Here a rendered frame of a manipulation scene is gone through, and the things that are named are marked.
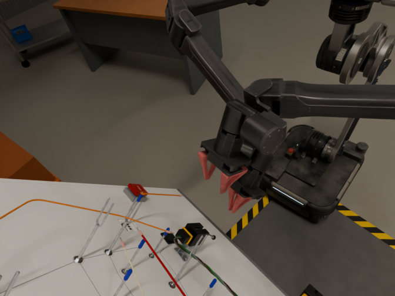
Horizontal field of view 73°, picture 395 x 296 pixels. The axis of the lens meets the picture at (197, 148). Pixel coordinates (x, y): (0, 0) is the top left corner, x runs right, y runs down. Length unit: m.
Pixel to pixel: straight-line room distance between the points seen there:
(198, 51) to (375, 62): 1.12
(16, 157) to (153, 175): 1.03
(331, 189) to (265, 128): 1.46
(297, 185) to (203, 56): 1.30
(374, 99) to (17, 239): 0.68
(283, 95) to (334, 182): 1.44
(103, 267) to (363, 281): 1.64
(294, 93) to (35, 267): 0.55
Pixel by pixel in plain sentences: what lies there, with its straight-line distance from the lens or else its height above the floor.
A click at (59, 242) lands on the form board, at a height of 1.34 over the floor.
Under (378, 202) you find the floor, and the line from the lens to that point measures 2.25.
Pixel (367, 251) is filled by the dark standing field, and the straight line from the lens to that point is 2.06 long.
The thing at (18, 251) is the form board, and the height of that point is 1.40.
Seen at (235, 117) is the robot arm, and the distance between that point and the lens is 0.52.
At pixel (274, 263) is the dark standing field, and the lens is 1.90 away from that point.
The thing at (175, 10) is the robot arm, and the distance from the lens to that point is 0.82.
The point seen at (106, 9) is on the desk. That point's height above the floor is 0.84.
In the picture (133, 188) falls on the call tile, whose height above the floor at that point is 1.13.
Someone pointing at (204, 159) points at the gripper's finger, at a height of 1.35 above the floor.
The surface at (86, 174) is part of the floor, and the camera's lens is 2.58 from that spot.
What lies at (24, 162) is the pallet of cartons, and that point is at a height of 0.45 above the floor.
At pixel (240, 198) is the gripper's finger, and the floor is 1.17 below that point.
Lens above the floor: 1.82
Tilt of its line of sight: 50 degrees down
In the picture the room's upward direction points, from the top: 13 degrees counter-clockwise
